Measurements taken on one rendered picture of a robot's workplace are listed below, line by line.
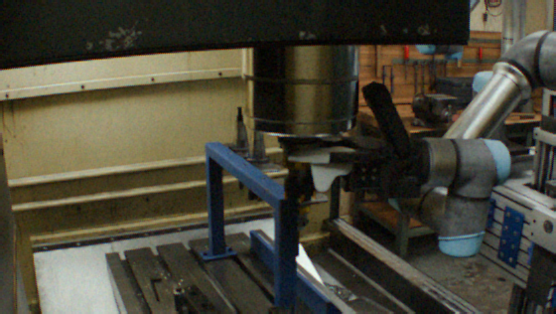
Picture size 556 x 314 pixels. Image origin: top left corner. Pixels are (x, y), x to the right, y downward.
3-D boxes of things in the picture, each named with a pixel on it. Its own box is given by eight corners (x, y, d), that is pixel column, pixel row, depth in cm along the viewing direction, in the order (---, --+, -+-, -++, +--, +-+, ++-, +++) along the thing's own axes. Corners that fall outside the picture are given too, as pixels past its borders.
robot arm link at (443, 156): (459, 144, 80) (436, 132, 87) (432, 144, 79) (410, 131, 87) (452, 193, 82) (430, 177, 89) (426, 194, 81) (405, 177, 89)
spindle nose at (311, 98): (235, 114, 85) (234, 35, 81) (339, 110, 88) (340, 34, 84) (251, 141, 70) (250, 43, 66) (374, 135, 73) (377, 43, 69)
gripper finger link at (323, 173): (294, 198, 75) (353, 192, 79) (297, 154, 74) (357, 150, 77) (284, 190, 78) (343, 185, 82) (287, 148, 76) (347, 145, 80)
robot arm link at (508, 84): (514, 15, 107) (370, 185, 100) (554, 19, 98) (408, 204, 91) (533, 56, 113) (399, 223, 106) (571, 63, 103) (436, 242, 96)
